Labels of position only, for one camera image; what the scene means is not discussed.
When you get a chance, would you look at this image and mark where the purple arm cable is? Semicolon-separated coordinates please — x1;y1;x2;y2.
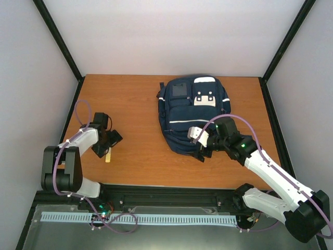
197;114;333;240
53;99;138;234

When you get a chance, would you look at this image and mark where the black frame post right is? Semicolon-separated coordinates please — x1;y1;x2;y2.
262;0;317;81

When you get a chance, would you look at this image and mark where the black frame post left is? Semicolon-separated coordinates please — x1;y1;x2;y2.
32;0;85;81

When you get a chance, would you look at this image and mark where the navy blue student backpack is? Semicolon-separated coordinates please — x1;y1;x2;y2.
157;75;231;157

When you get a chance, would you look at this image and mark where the light blue slotted cable duct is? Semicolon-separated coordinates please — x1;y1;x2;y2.
40;211;237;227

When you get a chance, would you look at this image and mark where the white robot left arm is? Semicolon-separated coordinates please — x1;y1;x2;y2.
41;112;122;210

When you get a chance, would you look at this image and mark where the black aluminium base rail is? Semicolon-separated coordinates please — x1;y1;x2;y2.
33;182;312;211

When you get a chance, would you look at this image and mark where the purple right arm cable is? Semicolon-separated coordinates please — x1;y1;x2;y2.
197;114;333;240

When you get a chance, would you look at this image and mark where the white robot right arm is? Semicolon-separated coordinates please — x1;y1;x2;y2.
188;115;332;243

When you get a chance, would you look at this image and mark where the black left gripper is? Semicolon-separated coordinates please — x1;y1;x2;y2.
93;130;124;158

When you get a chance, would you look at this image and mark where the yellow highlighter pen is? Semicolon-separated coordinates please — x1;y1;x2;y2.
105;147;112;163

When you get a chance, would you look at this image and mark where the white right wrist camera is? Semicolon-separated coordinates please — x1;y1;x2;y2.
187;127;209;147

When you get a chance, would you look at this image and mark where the black frame post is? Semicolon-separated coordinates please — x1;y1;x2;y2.
32;0;85;81
262;0;317;81

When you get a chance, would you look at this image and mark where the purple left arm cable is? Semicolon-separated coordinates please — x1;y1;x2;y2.
53;99;138;234

